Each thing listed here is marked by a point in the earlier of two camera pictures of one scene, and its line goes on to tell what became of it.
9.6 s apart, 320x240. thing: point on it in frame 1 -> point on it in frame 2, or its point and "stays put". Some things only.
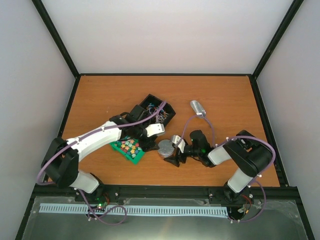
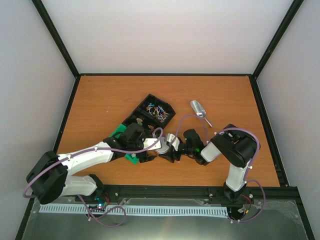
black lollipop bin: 151,104 stays put
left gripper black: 144,145 -> 142,159
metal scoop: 197,108 stays put
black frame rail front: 117,193 stays put
